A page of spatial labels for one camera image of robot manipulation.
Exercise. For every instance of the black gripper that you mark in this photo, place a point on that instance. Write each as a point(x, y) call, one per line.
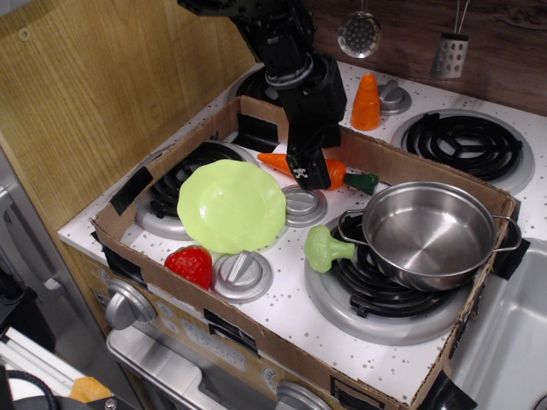
point(308, 134)

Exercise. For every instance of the orange toy carrot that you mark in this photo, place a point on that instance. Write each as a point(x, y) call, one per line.
point(337, 172)

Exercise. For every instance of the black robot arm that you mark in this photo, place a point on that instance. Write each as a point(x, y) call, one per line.
point(281, 35)

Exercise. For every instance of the light green plastic plate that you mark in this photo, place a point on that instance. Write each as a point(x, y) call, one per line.
point(229, 206)

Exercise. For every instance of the silver centre stove knob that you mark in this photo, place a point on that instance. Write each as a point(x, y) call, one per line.
point(303, 207)

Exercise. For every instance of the silver stove knob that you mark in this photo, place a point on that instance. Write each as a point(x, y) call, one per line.
point(303, 207)
point(394, 100)
point(241, 278)

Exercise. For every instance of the orange toy cone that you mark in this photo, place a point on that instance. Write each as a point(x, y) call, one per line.
point(365, 115)

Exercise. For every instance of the silver back stove knob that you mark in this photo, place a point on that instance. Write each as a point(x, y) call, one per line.
point(394, 100)

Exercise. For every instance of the green toy broccoli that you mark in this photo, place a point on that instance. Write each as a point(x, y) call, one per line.
point(321, 249)

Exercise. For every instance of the hanging metal strainer ladle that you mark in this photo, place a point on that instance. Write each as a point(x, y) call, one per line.
point(360, 33)

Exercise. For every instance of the stainless steel pot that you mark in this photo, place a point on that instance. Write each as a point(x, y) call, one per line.
point(430, 236)

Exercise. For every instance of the silver front stove knob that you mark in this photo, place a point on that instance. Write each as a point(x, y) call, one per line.
point(241, 278)

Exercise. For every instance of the front right black burner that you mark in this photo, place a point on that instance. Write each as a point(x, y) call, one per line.
point(357, 298)

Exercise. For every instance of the hanging metal grater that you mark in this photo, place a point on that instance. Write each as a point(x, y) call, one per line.
point(452, 48)

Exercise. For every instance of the red toy strawberry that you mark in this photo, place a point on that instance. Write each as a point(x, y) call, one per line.
point(193, 263)

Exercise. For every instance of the back right black burner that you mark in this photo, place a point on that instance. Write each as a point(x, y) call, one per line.
point(478, 144)

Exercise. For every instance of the front left black burner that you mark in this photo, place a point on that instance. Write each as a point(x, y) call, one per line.
point(157, 207)

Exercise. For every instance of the brown cardboard fence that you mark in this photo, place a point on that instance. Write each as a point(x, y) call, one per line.
point(283, 326)

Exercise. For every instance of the silver oven knob right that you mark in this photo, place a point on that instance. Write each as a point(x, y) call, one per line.
point(292, 396)

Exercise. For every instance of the silver oven knob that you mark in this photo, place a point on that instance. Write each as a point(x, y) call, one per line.
point(127, 306)
point(292, 396)

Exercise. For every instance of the silver oven knob left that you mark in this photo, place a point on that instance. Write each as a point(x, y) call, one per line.
point(127, 306)

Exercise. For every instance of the silver toy sink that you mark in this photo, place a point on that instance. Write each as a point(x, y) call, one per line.
point(500, 362)

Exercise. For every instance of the silver oven door handle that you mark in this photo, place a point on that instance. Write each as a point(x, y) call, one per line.
point(181, 376)

